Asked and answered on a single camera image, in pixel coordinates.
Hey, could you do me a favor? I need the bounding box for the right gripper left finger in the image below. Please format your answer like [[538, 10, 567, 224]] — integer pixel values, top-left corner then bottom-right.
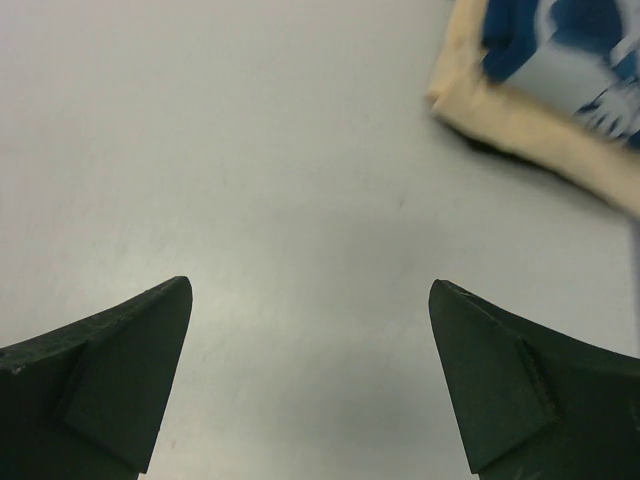
[[1, 276, 192, 479]]

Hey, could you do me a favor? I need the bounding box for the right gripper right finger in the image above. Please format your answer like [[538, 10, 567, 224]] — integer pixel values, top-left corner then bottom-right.
[[429, 280, 639, 479]]

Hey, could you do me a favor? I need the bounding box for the folded beige t shirt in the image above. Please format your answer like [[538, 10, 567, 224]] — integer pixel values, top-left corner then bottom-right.
[[426, 1, 639, 216]]

